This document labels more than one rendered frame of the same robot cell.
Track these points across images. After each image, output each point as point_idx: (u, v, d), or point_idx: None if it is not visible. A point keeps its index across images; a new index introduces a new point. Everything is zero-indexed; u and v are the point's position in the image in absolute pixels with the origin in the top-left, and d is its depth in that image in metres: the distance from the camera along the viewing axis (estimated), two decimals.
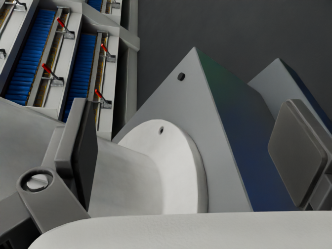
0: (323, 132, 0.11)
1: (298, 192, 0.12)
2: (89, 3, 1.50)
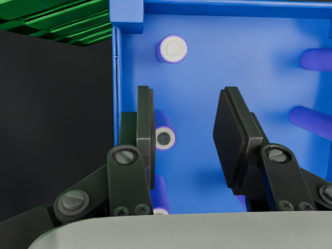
0: (249, 116, 0.12)
1: (229, 174, 0.13)
2: None
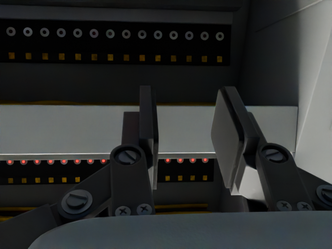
0: (246, 116, 0.12)
1: (227, 174, 0.13)
2: None
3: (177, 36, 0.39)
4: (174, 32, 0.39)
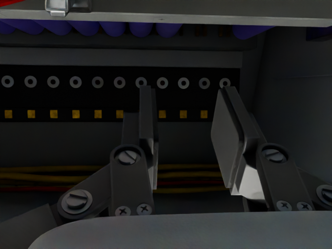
0: (246, 116, 0.12)
1: (227, 174, 0.13)
2: None
3: (167, 85, 0.29)
4: (163, 79, 0.29)
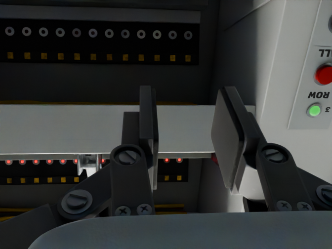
0: (246, 116, 0.12)
1: (227, 174, 0.13)
2: None
3: (145, 35, 0.39)
4: (141, 31, 0.39)
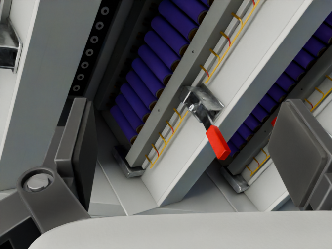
0: (323, 132, 0.11)
1: (298, 192, 0.12)
2: None
3: (87, 55, 0.41)
4: (92, 53, 0.41)
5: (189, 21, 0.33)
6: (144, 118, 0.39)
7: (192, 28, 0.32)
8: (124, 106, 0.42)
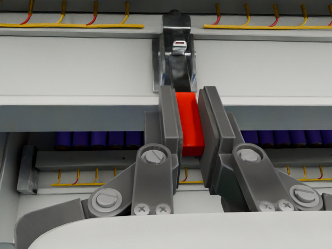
0: (224, 115, 0.12)
1: (205, 174, 0.13)
2: None
3: None
4: None
5: None
6: None
7: None
8: None
